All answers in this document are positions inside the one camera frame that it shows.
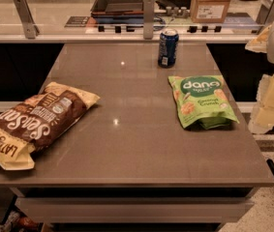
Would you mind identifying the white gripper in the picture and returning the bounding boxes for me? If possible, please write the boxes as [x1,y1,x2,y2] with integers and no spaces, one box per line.
[248,74,274,134]

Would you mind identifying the blue pepsi can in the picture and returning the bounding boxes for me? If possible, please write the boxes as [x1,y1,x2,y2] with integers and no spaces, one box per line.
[158,28,179,68]

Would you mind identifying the green dang chip bag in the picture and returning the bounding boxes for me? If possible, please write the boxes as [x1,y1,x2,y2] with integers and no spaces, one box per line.
[168,75,238,130]

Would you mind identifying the brown chip bag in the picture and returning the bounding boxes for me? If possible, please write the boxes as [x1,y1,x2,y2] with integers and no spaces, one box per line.
[0,82,99,170]

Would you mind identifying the cardboard box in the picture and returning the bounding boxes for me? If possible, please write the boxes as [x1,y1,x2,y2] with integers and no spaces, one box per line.
[190,0,230,23]

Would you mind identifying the open orange grey case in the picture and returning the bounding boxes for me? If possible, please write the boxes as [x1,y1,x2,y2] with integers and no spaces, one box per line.
[91,0,143,17]

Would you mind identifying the grey table drawer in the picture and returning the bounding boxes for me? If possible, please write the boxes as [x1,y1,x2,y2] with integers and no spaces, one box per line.
[15,198,254,223]

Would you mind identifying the snack packets under table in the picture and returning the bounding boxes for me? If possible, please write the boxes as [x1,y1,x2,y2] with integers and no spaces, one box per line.
[0,211,54,232]

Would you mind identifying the middle metal glass bracket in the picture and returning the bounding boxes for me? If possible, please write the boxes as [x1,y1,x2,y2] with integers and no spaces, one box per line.
[143,0,155,40]

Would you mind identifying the left metal glass bracket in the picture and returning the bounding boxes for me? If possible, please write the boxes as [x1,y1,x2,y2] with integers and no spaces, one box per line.
[13,0,40,39]

